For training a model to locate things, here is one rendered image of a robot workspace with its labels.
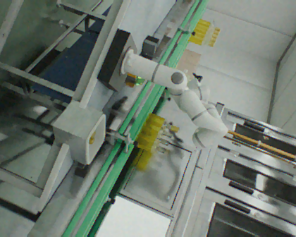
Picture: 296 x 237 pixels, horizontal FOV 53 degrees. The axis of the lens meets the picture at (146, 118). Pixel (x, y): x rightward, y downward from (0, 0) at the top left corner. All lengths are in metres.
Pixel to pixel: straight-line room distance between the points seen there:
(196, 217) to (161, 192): 0.23
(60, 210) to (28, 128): 0.69
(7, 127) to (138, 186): 0.88
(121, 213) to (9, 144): 0.78
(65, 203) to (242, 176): 1.08
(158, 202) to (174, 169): 0.23
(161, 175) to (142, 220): 0.28
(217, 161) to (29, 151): 1.14
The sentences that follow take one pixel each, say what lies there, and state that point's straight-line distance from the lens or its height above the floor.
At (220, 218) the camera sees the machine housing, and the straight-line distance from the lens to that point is 1.79.
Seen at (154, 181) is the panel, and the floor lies 1.15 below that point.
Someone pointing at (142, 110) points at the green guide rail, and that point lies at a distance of 1.65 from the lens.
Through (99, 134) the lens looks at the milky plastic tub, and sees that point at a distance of 1.50.
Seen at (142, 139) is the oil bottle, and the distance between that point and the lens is 1.67.
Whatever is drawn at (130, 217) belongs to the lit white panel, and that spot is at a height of 1.11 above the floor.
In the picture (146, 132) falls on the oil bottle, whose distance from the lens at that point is 1.70.
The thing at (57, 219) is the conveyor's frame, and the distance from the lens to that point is 1.43.
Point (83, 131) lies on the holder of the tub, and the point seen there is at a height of 0.80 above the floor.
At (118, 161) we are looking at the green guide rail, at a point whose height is 0.94.
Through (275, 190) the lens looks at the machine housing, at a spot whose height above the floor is 1.84.
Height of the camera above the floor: 1.21
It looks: 8 degrees down
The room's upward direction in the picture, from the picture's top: 112 degrees clockwise
